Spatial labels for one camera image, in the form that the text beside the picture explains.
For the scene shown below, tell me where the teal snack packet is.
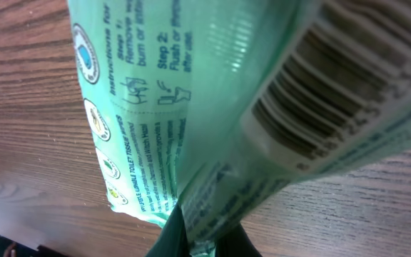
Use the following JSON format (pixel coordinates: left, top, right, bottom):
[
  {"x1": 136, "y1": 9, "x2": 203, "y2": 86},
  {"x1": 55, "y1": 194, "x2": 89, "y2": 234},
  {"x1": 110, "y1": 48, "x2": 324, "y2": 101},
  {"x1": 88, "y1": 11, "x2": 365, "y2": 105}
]
[{"x1": 68, "y1": 0, "x2": 411, "y2": 256}]

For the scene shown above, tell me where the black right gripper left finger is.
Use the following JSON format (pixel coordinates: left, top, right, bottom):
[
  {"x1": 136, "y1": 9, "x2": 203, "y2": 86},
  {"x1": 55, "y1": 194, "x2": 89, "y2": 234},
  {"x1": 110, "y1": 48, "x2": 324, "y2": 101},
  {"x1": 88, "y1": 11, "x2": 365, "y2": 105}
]
[{"x1": 146, "y1": 204, "x2": 191, "y2": 257}]

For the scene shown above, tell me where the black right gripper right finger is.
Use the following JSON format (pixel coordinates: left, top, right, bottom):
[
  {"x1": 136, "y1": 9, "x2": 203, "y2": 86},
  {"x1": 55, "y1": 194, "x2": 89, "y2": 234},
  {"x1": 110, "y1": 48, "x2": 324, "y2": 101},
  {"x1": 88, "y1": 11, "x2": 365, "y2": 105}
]
[{"x1": 215, "y1": 223, "x2": 262, "y2": 257}]

